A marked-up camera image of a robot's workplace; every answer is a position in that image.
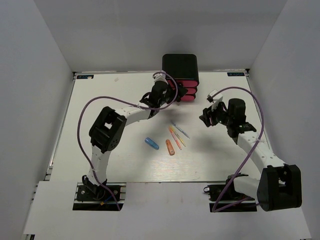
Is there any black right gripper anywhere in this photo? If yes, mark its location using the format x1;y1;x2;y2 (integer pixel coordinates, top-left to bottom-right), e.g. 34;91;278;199
199;100;233;127

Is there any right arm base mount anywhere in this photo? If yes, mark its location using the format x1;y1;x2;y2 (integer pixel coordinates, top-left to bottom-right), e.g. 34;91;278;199
203;184;258;213

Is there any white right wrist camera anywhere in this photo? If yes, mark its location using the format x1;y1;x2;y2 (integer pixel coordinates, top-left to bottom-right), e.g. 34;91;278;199
207;89;223;113

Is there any pink bottom drawer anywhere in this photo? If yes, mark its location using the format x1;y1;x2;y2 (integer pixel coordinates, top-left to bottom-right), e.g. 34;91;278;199
180;94;196;103

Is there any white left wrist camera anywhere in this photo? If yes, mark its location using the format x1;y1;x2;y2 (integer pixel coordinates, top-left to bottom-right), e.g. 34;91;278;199
152;71;168;84

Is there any thin orange highlighter pen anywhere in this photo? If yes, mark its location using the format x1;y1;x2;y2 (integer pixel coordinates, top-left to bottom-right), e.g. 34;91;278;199
168;126;182;150

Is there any pink top drawer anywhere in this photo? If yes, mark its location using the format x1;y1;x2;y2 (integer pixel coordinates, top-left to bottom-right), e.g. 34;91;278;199
166;79;199;88

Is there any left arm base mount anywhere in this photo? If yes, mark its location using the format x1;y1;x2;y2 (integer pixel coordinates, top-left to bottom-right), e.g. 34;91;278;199
72;183;126;212

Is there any blue right corner label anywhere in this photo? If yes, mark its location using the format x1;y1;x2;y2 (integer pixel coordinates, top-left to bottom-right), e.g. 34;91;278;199
227;72;245;77

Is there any thin yellow highlighter pen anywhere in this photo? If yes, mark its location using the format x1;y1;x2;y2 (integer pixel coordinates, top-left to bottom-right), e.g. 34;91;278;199
170;125;186;147

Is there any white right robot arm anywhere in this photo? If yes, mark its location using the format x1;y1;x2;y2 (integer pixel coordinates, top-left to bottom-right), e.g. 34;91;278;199
199;98;302;212

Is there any blue corner label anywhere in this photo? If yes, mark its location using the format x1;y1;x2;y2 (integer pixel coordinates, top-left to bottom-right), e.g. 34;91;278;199
227;72;245;77
76;74;94;80

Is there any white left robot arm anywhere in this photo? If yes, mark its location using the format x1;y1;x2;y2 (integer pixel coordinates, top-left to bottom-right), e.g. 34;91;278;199
82;80;188;200

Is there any black drawer cabinet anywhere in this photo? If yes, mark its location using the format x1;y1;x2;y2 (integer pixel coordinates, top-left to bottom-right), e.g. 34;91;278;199
162;53;199;82

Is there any blue left corner label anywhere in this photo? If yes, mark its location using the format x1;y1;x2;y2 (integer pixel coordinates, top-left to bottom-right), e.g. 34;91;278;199
76;74;94;80

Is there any pink drawer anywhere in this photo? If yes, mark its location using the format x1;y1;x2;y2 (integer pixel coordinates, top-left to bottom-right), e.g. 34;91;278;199
185;87;198;95
166;79;199;88
180;94;196;103

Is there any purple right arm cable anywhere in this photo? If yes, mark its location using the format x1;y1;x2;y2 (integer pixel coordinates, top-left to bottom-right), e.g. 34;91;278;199
211;86;265;213

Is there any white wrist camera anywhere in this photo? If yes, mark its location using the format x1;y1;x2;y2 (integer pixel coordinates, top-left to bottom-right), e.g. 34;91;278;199
152;71;168;84
207;89;223;113

